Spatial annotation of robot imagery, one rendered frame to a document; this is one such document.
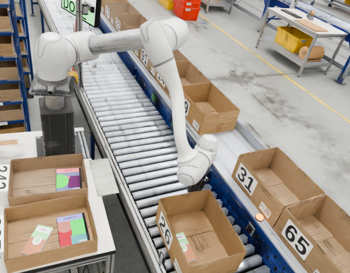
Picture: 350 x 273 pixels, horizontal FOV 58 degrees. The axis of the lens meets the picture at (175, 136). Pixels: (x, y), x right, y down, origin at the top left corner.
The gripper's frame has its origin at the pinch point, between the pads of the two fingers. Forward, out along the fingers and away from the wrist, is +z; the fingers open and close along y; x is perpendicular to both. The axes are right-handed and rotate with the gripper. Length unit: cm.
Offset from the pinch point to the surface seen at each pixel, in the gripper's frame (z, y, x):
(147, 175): 10.7, 12.8, -32.0
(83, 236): 9, 58, 0
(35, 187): 9, 75, -39
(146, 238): 12.1, 29.0, 8.9
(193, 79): -8, -58, -111
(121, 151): 11, 21, -58
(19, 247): 9, 86, -4
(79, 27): -40, 28, -144
